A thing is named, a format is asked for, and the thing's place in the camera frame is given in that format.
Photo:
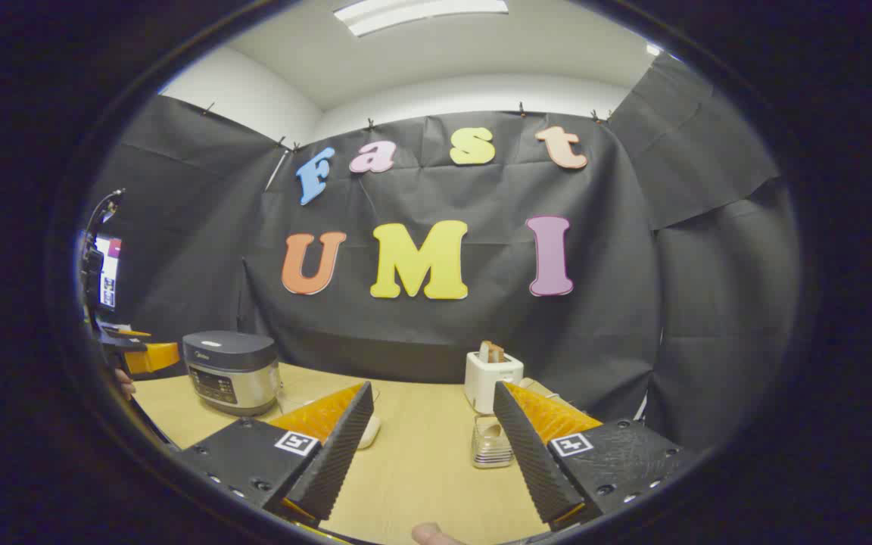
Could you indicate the silver rice cooker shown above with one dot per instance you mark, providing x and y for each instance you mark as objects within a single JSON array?
[{"x": 230, "y": 371}]

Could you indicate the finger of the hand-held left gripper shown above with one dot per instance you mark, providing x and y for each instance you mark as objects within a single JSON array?
[{"x": 152, "y": 357}]

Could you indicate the clear tray of white rice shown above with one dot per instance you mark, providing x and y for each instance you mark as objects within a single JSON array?
[{"x": 369, "y": 433}]

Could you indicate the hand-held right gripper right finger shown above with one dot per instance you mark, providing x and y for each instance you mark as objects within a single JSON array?
[{"x": 530, "y": 454}]

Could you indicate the white toaster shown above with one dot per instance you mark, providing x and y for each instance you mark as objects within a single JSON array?
[{"x": 490, "y": 378}]

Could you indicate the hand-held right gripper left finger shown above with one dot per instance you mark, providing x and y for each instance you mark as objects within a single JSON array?
[{"x": 337, "y": 454}]

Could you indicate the brown toast slice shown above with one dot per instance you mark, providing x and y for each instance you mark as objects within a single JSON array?
[{"x": 493, "y": 351}]

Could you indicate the computer monitor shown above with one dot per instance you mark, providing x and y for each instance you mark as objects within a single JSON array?
[{"x": 110, "y": 272}]

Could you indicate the black backdrop cloth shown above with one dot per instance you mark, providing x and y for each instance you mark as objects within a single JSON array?
[{"x": 481, "y": 333}]

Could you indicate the clear chopstick holder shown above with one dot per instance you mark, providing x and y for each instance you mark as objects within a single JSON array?
[{"x": 490, "y": 453}]

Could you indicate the ceiling light panel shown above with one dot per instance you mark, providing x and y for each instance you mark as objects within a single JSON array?
[{"x": 413, "y": 14}]

